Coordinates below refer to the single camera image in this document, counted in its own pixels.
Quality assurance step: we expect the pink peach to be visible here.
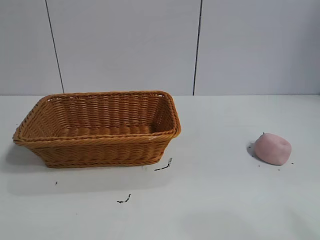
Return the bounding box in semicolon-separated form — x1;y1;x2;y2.
254;132;293;167

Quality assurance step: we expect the brown woven wicker basket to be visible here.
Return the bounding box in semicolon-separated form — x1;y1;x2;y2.
12;90;182;169

